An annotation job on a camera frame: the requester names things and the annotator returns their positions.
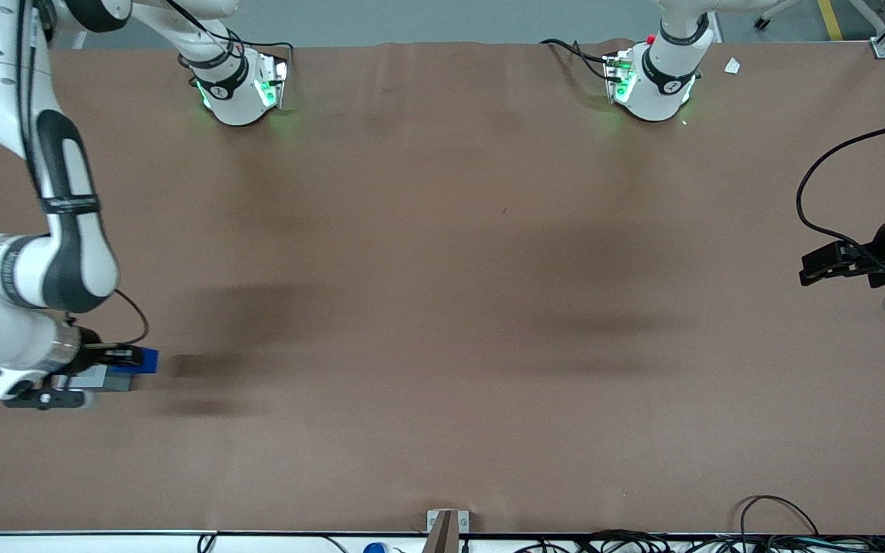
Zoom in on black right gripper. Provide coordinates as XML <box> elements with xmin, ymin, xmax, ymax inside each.
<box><xmin>74</xmin><ymin>327</ymin><xmax>144</xmax><ymax>376</ymax></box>

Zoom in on blue plastic part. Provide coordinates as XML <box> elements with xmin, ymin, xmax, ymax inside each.
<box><xmin>111</xmin><ymin>349</ymin><xmax>160</xmax><ymax>376</ymax></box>

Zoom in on gray square base block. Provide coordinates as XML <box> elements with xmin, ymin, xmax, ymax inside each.
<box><xmin>54</xmin><ymin>364</ymin><xmax>138</xmax><ymax>393</ymax></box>

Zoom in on brown table cover sheet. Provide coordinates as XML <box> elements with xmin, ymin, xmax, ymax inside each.
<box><xmin>0</xmin><ymin>40</ymin><xmax>885</xmax><ymax>536</ymax></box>

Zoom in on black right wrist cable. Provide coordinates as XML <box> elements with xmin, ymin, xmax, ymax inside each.
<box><xmin>65</xmin><ymin>287</ymin><xmax>151</xmax><ymax>348</ymax></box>

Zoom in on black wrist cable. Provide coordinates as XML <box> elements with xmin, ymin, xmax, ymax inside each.
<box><xmin>65</xmin><ymin>287</ymin><xmax>151</xmax><ymax>348</ymax></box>
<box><xmin>796</xmin><ymin>118</ymin><xmax>885</xmax><ymax>266</ymax></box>

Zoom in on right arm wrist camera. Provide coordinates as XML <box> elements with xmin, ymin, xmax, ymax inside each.
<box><xmin>2</xmin><ymin>387</ymin><xmax>95</xmax><ymax>410</ymax></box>

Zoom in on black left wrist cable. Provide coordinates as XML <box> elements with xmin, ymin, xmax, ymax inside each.
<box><xmin>796</xmin><ymin>118</ymin><xmax>885</xmax><ymax>266</ymax></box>

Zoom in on black looped cable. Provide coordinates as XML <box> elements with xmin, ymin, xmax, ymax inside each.
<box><xmin>737</xmin><ymin>495</ymin><xmax>821</xmax><ymax>536</ymax></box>

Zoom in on black left base cable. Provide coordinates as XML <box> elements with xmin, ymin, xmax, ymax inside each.
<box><xmin>539</xmin><ymin>38</ymin><xmax>617</xmax><ymax>84</ymax></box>

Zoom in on black base cable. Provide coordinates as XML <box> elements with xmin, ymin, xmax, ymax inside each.
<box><xmin>539</xmin><ymin>38</ymin><xmax>617</xmax><ymax>84</ymax></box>
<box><xmin>166</xmin><ymin>0</ymin><xmax>295</xmax><ymax>85</ymax></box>

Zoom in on black cable bundle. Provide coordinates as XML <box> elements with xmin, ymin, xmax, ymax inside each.
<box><xmin>515</xmin><ymin>528</ymin><xmax>885</xmax><ymax>553</ymax></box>

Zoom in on black right base cable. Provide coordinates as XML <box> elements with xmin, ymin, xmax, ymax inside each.
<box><xmin>166</xmin><ymin>0</ymin><xmax>295</xmax><ymax>85</ymax></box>

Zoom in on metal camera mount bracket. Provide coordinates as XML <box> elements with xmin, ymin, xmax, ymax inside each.
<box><xmin>426</xmin><ymin>508</ymin><xmax>469</xmax><ymax>553</ymax></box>

